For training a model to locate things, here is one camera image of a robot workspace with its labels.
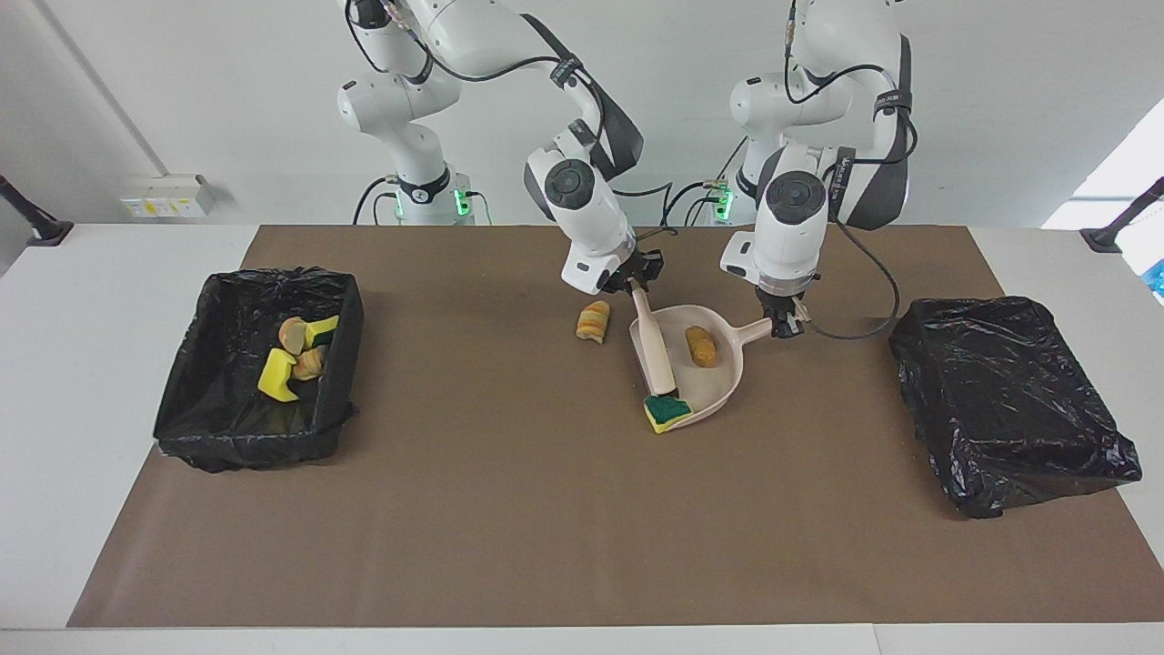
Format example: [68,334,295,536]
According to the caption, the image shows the toy croissant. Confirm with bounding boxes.
[576,300,611,345]

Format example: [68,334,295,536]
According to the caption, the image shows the beige hand brush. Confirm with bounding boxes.
[630,287,681,399]

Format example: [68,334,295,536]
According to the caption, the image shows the beige plastic dustpan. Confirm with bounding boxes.
[629,305,775,428]

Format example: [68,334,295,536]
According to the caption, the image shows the green and yellow sponge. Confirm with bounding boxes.
[643,394,693,435]

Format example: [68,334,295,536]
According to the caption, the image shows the plain yellow sponge piece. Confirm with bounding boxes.
[257,350,301,403]

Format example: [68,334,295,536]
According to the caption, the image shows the black bag lined bin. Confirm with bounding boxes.
[888,296,1143,520]
[153,266,366,473]

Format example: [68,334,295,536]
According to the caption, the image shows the brown paper table mat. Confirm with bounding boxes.
[68,225,1164,629]

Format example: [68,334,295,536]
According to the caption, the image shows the black stand foot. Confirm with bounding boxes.
[0,175,74,247]
[1080,177,1164,254]

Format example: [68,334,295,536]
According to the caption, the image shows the black left base cable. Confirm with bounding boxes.
[659,141,748,227]

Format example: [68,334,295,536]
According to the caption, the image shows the black base cable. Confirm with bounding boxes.
[659,141,748,227]
[353,177,401,227]

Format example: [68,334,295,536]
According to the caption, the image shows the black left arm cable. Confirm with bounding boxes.
[784,0,919,342]

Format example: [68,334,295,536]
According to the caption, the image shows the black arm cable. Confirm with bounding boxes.
[344,0,678,245]
[784,0,919,342]

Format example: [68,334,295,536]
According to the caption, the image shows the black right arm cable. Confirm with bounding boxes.
[344,0,678,245]

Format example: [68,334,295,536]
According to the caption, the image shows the black right base cable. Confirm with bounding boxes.
[353,177,401,227]

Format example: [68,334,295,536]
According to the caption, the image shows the white wall socket box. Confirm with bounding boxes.
[121,175,216,219]

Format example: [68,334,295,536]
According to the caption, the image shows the white wall conduit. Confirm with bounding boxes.
[41,0,172,178]

